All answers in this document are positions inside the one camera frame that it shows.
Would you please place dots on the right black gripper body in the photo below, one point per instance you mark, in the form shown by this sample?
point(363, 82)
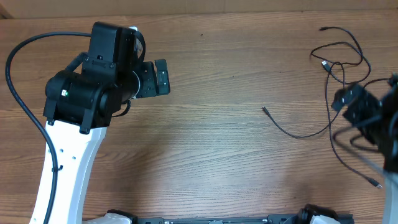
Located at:
point(369, 119)

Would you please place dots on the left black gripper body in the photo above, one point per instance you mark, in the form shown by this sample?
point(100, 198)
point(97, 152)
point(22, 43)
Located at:
point(147, 88)

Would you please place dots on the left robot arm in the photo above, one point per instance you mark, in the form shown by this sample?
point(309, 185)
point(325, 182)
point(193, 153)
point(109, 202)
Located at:
point(81, 100)

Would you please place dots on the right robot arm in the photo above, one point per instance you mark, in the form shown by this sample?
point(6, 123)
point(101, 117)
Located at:
point(375, 120)

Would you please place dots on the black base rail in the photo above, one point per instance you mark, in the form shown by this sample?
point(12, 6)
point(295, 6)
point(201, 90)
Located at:
point(308, 214)

